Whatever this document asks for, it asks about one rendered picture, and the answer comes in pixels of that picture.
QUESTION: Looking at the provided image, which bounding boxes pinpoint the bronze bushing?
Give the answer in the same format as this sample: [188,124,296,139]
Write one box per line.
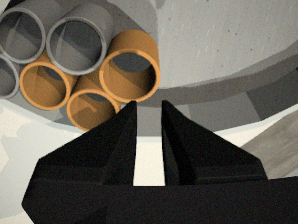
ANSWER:
[66,66,122,132]
[99,30,160,103]
[19,50,80,110]

